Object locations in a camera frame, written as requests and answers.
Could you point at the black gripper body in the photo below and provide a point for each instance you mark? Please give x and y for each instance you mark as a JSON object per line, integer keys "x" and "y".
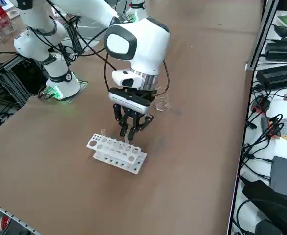
{"x": 136, "y": 94}

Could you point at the clear glass test tube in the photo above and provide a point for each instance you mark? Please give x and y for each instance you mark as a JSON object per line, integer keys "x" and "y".
{"x": 126, "y": 142}
{"x": 103, "y": 133}

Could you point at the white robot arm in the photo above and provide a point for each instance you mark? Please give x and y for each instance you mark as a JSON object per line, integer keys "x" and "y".
{"x": 148, "y": 44}
{"x": 138, "y": 9}

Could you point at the clear glass beaker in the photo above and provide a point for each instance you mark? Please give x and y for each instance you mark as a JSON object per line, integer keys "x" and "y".
{"x": 162, "y": 104}

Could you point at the white test tube rack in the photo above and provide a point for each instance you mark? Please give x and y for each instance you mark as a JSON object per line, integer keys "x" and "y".
{"x": 116, "y": 154}

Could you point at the black device with red plugs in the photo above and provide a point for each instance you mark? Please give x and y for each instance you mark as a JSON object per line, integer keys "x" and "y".
{"x": 261, "y": 104}

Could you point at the black block with orange plugs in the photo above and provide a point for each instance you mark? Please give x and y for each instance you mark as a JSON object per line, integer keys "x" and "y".
{"x": 268, "y": 126}

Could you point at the long black power supply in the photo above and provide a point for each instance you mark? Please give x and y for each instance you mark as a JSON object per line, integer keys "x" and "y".
{"x": 279, "y": 74}
{"x": 282, "y": 50}

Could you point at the dark grey flat box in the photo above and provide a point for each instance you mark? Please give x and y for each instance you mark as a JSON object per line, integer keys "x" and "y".
{"x": 286, "y": 176}

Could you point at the red white spool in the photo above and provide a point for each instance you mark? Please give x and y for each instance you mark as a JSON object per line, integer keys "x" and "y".
{"x": 2, "y": 224}

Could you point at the black power adapter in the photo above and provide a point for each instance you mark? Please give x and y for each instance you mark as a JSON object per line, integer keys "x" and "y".
{"x": 281, "y": 30}

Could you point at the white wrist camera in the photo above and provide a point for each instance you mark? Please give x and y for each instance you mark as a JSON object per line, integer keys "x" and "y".
{"x": 128, "y": 102}

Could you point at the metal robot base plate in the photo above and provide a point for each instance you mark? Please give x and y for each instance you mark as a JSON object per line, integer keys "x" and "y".
{"x": 83, "y": 84}

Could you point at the black metal frame stand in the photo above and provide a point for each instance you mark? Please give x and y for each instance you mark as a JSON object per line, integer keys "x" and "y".
{"x": 13, "y": 80}

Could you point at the aluminium camera mount post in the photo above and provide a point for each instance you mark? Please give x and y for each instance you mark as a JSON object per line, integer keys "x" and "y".
{"x": 260, "y": 36}

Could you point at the aluminium rail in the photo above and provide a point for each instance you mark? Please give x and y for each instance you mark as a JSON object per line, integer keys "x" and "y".
{"x": 11, "y": 214}

